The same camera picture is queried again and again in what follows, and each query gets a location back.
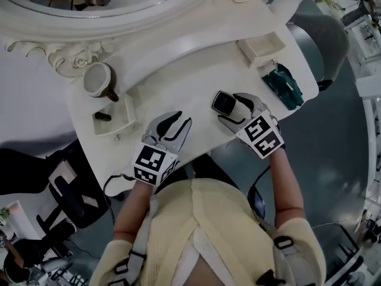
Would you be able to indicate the person's right forearm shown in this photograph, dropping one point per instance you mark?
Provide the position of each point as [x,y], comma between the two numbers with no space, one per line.
[287,186]

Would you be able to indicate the white knobbed drawer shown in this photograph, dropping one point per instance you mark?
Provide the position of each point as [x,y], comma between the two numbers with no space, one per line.
[113,127]

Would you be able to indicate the white ornate framed mirror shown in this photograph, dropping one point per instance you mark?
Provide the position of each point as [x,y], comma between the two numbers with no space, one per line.
[89,25]

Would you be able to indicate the white shallow drawer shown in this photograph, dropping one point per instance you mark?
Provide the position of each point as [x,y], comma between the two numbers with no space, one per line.
[262,46]

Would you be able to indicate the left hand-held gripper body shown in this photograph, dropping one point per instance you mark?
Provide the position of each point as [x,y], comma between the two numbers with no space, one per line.
[149,162]

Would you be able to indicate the black waist device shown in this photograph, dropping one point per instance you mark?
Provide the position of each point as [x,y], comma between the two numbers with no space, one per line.
[257,203]

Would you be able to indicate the person's left forearm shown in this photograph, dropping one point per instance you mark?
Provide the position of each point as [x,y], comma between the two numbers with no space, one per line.
[134,207]

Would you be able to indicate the green makeup pouch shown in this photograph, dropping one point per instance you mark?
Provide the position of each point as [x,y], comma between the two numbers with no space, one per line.
[282,85]

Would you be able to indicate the white vanity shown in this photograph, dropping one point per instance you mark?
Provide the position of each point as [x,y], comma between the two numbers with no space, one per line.
[184,79]

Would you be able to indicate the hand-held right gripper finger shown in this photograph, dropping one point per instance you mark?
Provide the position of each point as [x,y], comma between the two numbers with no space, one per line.
[235,125]
[251,100]

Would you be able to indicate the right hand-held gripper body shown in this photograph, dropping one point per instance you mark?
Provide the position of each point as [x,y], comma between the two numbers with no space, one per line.
[262,136]

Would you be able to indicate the grey upholstered chair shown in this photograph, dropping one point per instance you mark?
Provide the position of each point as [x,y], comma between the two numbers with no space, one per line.
[324,40]

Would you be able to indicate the black square makeup compact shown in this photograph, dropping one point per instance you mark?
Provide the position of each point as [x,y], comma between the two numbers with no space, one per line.
[224,103]

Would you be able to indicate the cream and brown mug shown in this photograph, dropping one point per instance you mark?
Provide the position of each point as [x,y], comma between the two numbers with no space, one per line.
[96,79]

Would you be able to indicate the black makeup tube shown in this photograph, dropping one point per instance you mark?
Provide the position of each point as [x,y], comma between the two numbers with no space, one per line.
[102,116]

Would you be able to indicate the black office chair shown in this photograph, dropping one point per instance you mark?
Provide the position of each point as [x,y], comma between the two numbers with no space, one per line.
[68,195]

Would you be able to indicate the small potted plant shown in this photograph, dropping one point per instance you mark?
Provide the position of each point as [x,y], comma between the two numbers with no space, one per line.
[4,214]

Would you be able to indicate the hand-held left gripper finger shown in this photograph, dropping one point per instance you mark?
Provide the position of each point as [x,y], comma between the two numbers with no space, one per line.
[154,125]
[182,137]

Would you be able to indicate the person's yellow knit cardigan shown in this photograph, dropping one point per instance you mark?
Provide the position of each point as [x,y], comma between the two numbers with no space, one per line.
[208,219]

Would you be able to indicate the white shelf rack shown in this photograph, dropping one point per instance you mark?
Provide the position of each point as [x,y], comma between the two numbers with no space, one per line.
[367,82]

